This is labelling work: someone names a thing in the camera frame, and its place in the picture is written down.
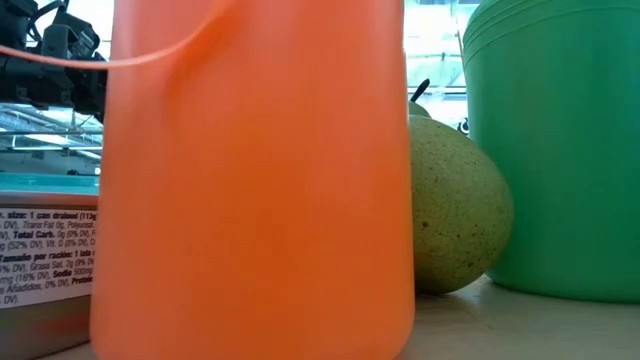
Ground green pear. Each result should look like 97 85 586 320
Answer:
408 78 515 296

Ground orange squeeze bottle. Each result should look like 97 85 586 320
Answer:
0 0 417 360

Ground green squeeze bottle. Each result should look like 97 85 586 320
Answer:
462 0 640 305

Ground silver tin can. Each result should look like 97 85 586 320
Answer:
0 192 100 360

